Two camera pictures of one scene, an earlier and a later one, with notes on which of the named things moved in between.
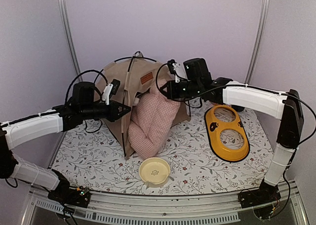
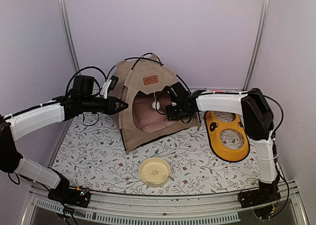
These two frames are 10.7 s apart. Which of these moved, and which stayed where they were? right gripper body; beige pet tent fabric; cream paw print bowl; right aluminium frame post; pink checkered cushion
Moved: pink checkered cushion; right gripper body; beige pet tent fabric
Stayed: right aluminium frame post; cream paw print bowl
